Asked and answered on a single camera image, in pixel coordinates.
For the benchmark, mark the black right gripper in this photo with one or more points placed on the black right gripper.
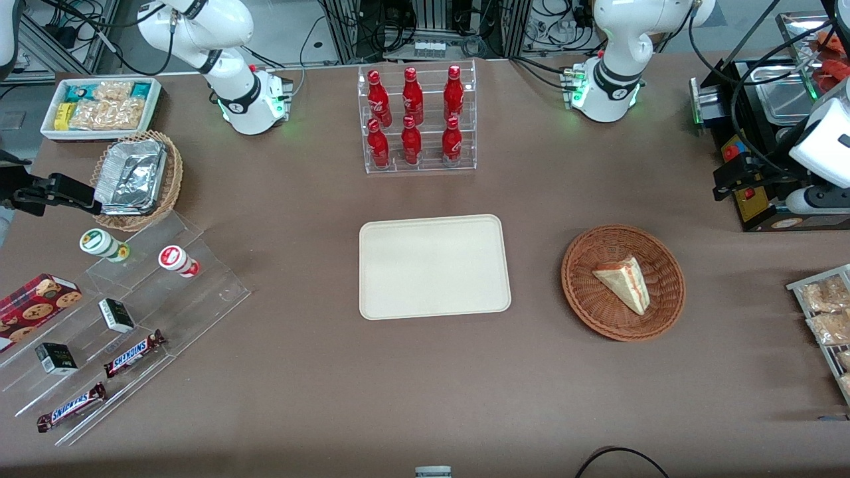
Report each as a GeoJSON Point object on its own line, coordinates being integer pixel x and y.
{"type": "Point", "coordinates": [28, 195]}

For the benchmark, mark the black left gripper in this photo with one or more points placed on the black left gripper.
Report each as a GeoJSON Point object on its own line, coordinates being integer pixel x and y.
{"type": "Point", "coordinates": [762, 178]}

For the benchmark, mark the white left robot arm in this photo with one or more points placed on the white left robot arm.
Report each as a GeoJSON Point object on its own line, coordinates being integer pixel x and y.
{"type": "Point", "coordinates": [621, 40]}

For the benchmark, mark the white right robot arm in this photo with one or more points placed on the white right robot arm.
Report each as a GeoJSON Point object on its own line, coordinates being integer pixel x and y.
{"type": "Point", "coordinates": [229, 40]}

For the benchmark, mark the light tan wicker basket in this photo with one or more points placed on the light tan wicker basket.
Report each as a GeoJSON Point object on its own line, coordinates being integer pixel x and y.
{"type": "Point", "coordinates": [171, 189]}

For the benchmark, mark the brown round wicker basket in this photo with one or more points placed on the brown round wicker basket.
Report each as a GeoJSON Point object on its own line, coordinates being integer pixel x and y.
{"type": "Point", "coordinates": [666, 285]}

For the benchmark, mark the triangular wrapped sandwich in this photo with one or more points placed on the triangular wrapped sandwich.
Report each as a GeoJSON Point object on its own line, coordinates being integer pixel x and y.
{"type": "Point", "coordinates": [625, 284]}

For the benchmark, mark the beige plastic serving tray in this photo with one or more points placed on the beige plastic serving tray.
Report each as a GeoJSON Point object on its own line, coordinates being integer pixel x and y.
{"type": "Point", "coordinates": [435, 265]}

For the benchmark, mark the black food warmer machine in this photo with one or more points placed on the black food warmer machine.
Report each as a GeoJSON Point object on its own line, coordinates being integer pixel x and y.
{"type": "Point", "coordinates": [757, 212]}

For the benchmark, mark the green lid yogurt cup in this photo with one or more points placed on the green lid yogurt cup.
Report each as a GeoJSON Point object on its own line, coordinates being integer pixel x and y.
{"type": "Point", "coordinates": [98, 241]}

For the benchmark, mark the white rectangular snack bin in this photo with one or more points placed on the white rectangular snack bin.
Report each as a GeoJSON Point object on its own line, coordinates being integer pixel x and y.
{"type": "Point", "coordinates": [80, 136]}

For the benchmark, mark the yellow snack packet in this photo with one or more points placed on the yellow snack packet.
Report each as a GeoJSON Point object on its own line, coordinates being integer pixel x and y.
{"type": "Point", "coordinates": [62, 116]}

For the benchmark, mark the stack of foil containers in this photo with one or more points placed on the stack of foil containers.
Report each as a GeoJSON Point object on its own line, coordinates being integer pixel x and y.
{"type": "Point", "coordinates": [133, 174]}

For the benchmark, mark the empty steel pan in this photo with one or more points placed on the empty steel pan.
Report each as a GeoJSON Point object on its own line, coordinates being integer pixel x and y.
{"type": "Point", "coordinates": [783, 96]}

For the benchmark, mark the clear bag of crackers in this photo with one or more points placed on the clear bag of crackers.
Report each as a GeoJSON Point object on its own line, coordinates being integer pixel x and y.
{"type": "Point", "coordinates": [109, 115]}
{"type": "Point", "coordinates": [113, 90]}

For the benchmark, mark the teal snack packet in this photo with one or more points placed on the teal snack packet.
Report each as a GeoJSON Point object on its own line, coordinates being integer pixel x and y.
{"type": "Point", "coordinates": [77, 91]}
{"type": "Point", "coordinates": [141, 89]}

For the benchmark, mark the red plaid cookie box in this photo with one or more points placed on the red plaid cookie box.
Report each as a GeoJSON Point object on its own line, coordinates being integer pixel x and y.
{"type": "Point", "coordinates": [33, 307]}

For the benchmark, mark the small black carton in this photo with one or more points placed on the small black carton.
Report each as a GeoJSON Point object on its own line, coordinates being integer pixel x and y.
{"type": "Point", "coordinates": [117, 316]}
{"type": "Point", "coordinates": [56, 359]}

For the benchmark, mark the red lid yogurt cup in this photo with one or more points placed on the red lid yogurt cup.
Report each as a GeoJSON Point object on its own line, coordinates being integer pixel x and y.
{"type": "Point", "coordinates": [174, 259]}

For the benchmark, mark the red food pieces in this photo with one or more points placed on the red food pieces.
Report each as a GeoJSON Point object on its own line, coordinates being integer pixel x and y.
{"type": "Point", "coordinates": [835, 70]}

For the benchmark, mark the clear bag of pastry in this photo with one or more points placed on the clear bag of pastry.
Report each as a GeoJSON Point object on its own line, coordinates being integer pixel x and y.
{"type": "Point", "coordinates": [831, 328]}
{"type": "Point", "coordinates": [823, 295]}

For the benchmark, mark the steel pan with red food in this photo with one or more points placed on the steel pan with red food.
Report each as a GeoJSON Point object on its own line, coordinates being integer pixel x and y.
{"type": "Point", "coordinates": [800, 40]}

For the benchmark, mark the clear acrylic tiered stand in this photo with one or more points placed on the clear acrylic tiered stand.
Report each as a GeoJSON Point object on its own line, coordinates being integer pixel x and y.
{"type": "Point", "coordinates": [199, 295]}

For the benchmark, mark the Snickers chocolate bar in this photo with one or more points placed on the Snickers chocolate bar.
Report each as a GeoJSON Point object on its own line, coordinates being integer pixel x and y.
{"type": "Point", "coordinates": [72, 407]}
{"type": "Point", "coordinates": [133, 354]}

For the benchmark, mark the red cola bottle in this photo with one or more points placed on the red cola bottle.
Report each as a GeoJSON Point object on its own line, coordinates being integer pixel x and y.
{"type": "Point", "coordinates": [451, 143]}
{"type": "Point", "coordinates": [377, 98]}
{"type": "Point", "coordinates": [412, 96]}
{"type": "Point", "coordinates": [378, 147]}
{"type": "Point", "coordinates": [411, 145]}
{"type": "Point", "coordinates": [453, 93]}

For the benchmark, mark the clear acrylic bottle rack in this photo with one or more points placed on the clear acrylic bottle rack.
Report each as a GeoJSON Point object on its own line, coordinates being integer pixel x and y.
{"type": "Point", "coordinates": [431, 163]}

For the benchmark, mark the white power strip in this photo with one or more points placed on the white power strip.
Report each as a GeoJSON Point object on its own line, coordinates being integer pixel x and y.
{"type": "Point", "coordinates": [430, 48]}

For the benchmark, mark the small grey device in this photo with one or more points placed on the small grey device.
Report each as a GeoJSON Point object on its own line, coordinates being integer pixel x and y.
{"type": "Point", "coordinates": [433, 473]}

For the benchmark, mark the aluminium profile frame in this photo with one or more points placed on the aluminium profile frame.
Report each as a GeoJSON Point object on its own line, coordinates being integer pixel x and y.
{"type": "Point", "coordinates": [511, 26]}

